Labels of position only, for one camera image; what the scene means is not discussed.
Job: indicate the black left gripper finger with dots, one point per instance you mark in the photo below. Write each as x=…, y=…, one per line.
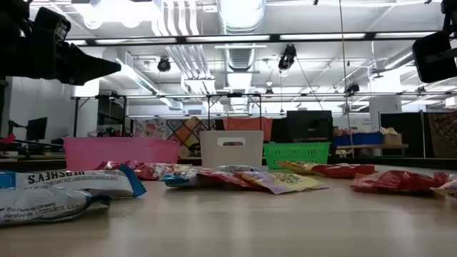
x=85, y=66

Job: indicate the red Skittles pack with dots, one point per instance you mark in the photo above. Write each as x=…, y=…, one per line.
x=221, y=177
x=150, y=172
x=392, y=182
x=107, y=165
x=342, y=171

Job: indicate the white blue Hershey's bar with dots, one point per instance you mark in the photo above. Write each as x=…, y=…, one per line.
x=71, y=180
x=35, y=205
x=178, y=179
x=235, y=168

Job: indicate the white pillar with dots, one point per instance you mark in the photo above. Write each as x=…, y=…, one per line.
x=383, y=110

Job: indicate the black partition panel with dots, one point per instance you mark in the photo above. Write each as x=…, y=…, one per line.
x=410, y=128

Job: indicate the patterned brown board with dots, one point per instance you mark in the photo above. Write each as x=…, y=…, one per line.
x=442, y=135

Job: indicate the black computer monitor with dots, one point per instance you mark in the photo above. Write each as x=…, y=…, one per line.
x=35, y=128

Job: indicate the brown cardboard box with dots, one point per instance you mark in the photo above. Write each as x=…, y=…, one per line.
x=391, y=138

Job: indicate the pink plastic bin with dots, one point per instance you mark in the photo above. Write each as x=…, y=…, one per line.
x=118, y=153

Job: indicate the small red object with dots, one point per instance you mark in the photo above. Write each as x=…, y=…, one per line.
x=7, y=138

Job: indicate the wooden shelf board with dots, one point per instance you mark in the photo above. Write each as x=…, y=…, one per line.
x=375, y=146

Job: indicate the blue storage bin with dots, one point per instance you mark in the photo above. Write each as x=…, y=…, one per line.
x=357, y=139

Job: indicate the colourful patchwork quilt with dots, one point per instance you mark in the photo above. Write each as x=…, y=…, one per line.
x=185, y=132

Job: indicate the black stacked crates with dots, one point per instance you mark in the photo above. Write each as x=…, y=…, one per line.
x=308, y=125

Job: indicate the black beam with light strips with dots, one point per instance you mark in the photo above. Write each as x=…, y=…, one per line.
x=228, y=37

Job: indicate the green plastic mesh basket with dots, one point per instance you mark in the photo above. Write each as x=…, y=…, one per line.
x=296, y=155

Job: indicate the white plastic bin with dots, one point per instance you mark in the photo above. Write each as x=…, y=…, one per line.
x=232, y=155

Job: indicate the orange cloth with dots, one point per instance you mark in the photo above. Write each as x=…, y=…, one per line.
x=250, y=125

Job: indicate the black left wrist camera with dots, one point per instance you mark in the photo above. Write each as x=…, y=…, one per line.
x=53, y=23

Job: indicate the black metal frame rig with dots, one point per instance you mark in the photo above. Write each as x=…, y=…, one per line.
x=75, y=118

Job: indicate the white rectangular air duct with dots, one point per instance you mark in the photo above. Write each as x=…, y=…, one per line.
x=143, y=84

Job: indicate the black dome camera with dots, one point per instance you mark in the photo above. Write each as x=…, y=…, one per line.
x=164, y=64

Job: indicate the black hanging camera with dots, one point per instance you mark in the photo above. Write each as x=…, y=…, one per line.
x=352, y=88
x=287, y=56

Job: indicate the black aluminium table frame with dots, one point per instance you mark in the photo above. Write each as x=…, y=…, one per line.
x=392, y=162

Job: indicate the silver ventilation duct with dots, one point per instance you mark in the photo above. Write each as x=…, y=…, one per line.
x=241, y=21

